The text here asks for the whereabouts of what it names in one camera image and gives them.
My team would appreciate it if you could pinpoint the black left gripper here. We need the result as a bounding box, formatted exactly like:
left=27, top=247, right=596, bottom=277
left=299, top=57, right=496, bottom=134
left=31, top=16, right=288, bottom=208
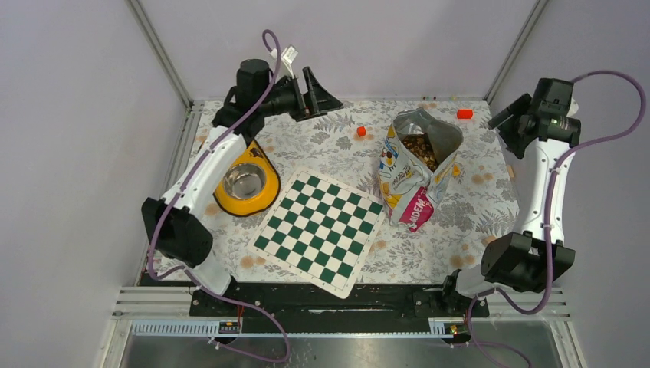
left=258, top=67, right=343, bottom=122

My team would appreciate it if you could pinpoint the pet food bag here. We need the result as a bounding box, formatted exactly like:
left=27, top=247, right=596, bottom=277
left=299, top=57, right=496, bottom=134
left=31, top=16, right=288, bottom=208
left=378, top=107, right=464, bottom=232

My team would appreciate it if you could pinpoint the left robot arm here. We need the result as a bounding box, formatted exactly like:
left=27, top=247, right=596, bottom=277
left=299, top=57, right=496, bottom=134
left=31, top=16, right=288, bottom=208
left=141, top=59, right=343, bottom=315

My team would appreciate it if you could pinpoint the wooden cube near right arm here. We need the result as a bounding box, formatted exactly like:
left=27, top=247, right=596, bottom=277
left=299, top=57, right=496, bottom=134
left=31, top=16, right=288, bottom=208
left=481, top=235, right=497, bottom=247

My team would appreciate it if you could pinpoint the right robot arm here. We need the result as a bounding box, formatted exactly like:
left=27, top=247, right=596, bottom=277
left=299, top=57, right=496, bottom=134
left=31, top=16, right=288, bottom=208
left=439, top=78, right=581, bottom=316

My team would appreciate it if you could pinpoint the yellow double pet bowl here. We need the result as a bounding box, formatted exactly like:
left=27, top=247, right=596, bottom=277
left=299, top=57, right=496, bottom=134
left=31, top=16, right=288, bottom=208
left=213, top=141, right=281, bottom=217

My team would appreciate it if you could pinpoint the red rectangular block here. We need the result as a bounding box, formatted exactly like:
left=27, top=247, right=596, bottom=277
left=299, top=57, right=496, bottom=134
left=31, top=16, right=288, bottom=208
left=456, top=109, right=474, bottom=120

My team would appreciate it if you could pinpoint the green white chessboard mat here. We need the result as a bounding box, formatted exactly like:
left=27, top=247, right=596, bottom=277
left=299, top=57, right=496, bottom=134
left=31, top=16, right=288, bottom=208
left=247, top=167, right=386, bottom=299

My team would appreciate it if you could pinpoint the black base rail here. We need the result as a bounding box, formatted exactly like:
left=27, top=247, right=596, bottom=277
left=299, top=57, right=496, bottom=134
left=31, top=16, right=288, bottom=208
left=189, top=276, right=491, bottom=320

